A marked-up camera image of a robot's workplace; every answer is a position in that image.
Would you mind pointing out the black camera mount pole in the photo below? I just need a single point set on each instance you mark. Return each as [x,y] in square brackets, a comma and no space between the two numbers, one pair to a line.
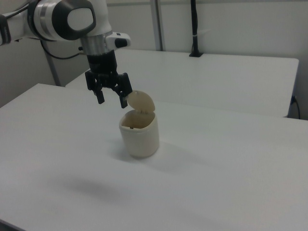
[195,29]

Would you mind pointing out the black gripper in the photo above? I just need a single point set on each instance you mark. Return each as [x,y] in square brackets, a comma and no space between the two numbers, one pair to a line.
[103,64]

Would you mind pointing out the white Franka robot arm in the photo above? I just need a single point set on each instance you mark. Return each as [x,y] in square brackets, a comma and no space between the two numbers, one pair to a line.
[72,21]

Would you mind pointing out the grey wall frame post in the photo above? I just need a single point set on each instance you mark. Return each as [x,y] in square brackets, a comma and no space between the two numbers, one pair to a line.
[157,24]
[53,69]

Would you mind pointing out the white zip tie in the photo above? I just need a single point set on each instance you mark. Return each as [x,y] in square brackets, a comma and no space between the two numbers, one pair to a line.
[201,34]

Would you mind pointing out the cream trash bin with lid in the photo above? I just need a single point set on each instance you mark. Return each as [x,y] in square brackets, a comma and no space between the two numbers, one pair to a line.
[140,127]

